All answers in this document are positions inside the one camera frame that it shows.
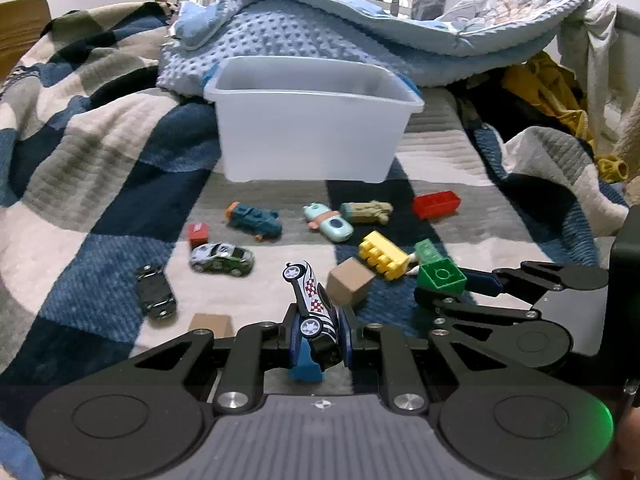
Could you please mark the black toy car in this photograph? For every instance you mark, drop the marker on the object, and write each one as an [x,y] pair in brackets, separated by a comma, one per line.
[156,292]

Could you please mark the red building brick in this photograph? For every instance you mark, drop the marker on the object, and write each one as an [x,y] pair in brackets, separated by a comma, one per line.
[435,206]

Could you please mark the dark teal toy car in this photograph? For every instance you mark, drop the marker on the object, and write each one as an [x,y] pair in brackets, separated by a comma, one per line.
[252,219]

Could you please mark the yellow garment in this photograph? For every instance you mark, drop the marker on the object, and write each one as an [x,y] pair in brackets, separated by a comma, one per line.
[545,90]

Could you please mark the white plastic container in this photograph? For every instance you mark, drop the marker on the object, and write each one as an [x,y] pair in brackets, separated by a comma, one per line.
[310,130]

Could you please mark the silver green toy car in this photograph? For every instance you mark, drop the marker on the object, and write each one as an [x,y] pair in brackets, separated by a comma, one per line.
[220,258]

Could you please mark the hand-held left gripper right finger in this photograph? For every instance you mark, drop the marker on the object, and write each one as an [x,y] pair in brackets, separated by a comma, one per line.
[348,345]

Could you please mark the yellow building brick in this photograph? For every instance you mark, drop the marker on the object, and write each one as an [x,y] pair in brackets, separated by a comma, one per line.
[382,255]

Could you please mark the blue dotted blanket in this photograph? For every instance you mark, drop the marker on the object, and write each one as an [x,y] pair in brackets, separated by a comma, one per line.
[300,35]

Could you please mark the small red block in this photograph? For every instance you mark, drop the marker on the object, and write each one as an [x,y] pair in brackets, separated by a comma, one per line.
[197,236]

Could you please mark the wooden furniture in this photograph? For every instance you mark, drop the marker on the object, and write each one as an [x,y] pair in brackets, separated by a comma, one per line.
[20,30]

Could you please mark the blue toy block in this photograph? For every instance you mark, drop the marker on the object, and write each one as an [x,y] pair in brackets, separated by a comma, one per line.
[305,369]

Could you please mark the light green building brick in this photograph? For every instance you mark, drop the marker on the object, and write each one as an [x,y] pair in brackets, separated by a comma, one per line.
[427,251]

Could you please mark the light wooden block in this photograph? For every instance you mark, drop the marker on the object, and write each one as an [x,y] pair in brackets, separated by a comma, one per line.
[210,324]

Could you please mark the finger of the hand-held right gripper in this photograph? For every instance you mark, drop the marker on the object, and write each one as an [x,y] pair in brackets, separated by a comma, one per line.
[480,283]
[480,316]

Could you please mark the cream blanket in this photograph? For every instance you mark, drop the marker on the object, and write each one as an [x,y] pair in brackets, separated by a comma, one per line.
[600,60]

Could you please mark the brown wooden cube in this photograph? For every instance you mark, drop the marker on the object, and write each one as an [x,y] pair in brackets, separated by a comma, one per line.
[350,282]

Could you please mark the white checkered toy race car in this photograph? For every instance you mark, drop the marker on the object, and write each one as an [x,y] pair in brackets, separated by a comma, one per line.
[312,300]

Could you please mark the light blue toy car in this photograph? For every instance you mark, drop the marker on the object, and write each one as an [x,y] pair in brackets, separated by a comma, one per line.
[332,225]

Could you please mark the light blue printed quilt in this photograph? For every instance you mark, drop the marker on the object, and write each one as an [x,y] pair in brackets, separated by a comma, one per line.
[400,25]

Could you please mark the dark cloth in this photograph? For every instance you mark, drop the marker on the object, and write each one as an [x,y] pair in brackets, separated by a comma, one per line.
[500,110]

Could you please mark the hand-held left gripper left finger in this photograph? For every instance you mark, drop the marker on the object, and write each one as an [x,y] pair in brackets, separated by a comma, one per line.
[294,340]

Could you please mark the blue white plaid blanket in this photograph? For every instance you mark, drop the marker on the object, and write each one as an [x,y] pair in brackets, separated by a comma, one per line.
[100,185]

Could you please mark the dark green building brick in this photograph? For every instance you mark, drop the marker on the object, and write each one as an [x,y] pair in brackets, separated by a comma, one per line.
[440,275]

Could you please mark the olive beige toy car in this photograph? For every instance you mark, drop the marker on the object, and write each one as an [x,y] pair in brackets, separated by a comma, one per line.
[365,211]

